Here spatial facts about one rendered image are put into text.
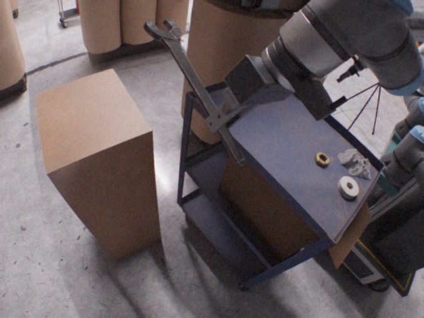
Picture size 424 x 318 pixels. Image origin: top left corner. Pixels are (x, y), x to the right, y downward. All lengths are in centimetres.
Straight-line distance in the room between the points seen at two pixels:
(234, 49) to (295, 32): 87
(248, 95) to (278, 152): 44
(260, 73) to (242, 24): 82
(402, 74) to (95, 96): 76
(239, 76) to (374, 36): 18
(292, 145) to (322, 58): 50
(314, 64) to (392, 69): 12
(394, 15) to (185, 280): 138
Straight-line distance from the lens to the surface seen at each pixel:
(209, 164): 108
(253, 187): 80
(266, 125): 79
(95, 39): 260
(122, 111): 69
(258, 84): 29
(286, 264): 82
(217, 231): 135
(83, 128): 68
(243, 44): 115
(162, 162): 171
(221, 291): 140
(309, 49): 29
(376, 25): 30
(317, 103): 30
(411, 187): 138
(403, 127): 160
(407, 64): 37
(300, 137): 81
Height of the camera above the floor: 137
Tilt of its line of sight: 51 degrees down
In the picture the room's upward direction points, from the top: 15 degrees clockwise
